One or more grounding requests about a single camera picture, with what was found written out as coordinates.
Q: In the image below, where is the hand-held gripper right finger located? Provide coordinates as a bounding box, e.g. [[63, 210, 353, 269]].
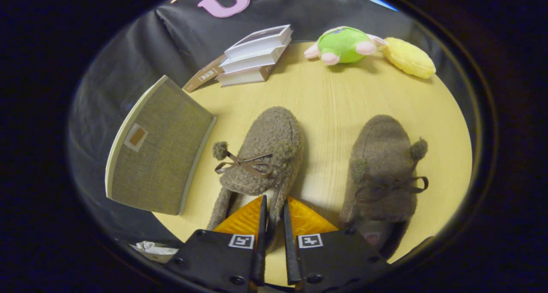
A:
[[283, 195, 390, 293]]

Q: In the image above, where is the green and pink plush toy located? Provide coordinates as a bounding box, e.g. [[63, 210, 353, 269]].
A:
[[304, 26, 386, 66]]

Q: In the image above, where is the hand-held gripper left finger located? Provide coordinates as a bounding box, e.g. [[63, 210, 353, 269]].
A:
[[165, 194, 268, 293]]

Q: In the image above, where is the yellow plush toy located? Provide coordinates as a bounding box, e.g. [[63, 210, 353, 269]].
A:
[[382, 37, 436, 80]]

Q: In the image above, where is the brown cover book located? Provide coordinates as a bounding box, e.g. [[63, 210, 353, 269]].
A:
[[183, 54, 228, 93]]

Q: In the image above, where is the brown fuzzy shoe with bow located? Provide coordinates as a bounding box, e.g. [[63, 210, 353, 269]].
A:
[[340, 115, 429, 259], [206, 106, 305, 255]]

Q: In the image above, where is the plain white book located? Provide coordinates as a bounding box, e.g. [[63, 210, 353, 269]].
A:
[[219, 45, 288, 74]]

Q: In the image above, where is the black backdrop cloth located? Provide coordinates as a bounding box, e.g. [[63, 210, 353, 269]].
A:
[[68, 0, 478, 246]]

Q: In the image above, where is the beige fabric storage box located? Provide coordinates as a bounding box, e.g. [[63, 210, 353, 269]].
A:
[[105, 75, 217, 216]]

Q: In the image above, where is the pale pink book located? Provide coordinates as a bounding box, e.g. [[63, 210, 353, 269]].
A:
[[215, 64, 277, 88]]

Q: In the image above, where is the white crumpled cloth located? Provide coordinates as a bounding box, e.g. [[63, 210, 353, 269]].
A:
[[130, 240, 179, 264]]

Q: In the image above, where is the white portrait cover book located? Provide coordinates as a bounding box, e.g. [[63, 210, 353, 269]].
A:
[[224, 24, 293, 60]]

